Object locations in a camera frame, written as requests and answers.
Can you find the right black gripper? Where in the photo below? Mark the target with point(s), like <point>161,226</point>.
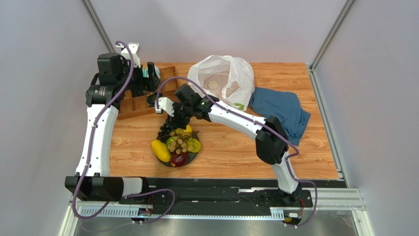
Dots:
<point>176,117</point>

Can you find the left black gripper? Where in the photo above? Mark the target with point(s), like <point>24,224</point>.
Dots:
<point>149,84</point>

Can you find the fake yellow pear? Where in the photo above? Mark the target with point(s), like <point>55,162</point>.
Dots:
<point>187,131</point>

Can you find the fake green starfruit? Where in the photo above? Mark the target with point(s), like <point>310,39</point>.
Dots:
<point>193,145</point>

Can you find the white plastic bag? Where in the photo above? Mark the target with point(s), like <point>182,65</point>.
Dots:
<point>230,79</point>

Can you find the fake yellow mango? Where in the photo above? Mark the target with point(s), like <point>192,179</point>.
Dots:
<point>161,151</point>

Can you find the fake dark red plum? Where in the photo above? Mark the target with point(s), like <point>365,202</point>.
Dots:
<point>179,160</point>

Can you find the fake green apple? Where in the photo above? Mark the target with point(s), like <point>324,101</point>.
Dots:
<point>171,142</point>

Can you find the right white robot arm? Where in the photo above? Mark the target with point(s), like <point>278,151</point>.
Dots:
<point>272,144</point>

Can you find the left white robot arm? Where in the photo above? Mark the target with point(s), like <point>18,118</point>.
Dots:
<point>92,180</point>

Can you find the green white rolled socks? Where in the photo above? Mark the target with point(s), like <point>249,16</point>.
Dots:
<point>155,72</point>

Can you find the wooden compartment tray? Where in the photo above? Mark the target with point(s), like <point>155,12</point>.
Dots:
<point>132,107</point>

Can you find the dark blue ceramic plate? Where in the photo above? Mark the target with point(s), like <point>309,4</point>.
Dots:
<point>192,156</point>

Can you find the blue cloth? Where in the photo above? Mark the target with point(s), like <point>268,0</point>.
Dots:
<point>286,107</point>

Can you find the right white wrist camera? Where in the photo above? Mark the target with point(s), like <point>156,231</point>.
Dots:
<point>164,104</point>

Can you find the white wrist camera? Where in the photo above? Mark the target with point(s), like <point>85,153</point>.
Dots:
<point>134,49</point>
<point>164,104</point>

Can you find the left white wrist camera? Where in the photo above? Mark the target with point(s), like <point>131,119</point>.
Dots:
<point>134,49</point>

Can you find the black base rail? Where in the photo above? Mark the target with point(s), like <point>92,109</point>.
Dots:
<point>220,197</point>

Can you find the left aluminium frame post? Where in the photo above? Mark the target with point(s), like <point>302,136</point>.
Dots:
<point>95,19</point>

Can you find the aluminium frame post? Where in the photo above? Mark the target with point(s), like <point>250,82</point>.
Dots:
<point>95,19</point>
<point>342,16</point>

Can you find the right aluminium frame post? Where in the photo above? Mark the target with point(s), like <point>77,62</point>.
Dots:
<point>342,16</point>

